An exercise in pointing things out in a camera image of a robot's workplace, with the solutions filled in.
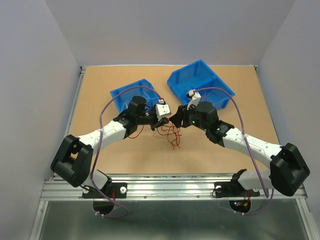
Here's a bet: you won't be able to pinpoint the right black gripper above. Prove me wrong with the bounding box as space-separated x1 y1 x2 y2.
168 101 209 132

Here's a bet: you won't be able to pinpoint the red wires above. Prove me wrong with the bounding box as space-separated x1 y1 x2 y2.
127 121 183 151

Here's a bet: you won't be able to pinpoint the small blue plastic bin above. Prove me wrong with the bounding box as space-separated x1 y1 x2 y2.
110 79 159 113

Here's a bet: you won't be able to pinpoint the large blue divided bin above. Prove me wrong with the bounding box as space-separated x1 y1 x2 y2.
167 59 235 110

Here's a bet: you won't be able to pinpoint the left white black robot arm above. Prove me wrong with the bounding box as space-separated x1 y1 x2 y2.
50 96 171 197

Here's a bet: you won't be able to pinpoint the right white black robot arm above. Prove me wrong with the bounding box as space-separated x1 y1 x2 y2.
170 101 310 197

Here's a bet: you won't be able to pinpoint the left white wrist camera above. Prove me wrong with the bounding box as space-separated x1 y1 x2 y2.
155 104 172 121

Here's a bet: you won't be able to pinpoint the aluminium extrusion rail frame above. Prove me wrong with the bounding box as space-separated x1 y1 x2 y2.
31 66 320 240

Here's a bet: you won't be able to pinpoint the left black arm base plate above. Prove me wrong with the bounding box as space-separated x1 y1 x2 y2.
80 181 128 200

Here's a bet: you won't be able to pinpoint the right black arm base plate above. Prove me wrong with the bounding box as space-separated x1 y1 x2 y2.
211 181 260 199

